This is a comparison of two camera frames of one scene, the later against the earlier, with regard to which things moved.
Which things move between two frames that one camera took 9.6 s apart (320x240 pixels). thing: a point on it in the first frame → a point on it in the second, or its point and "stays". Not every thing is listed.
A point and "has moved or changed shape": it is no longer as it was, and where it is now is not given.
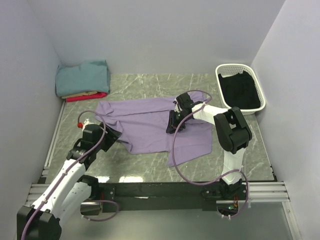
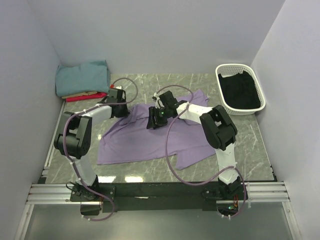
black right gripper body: x=176 y=118 → x=161 y=116
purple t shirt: x=142 y=122 has moved or changed shape
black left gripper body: x=110 y=138 → x=123 y=111
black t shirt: x=239 y=91 stays
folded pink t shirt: x=92 y=96 stays
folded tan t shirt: x=86 y=93 stays
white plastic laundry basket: x=240 y=87 stays
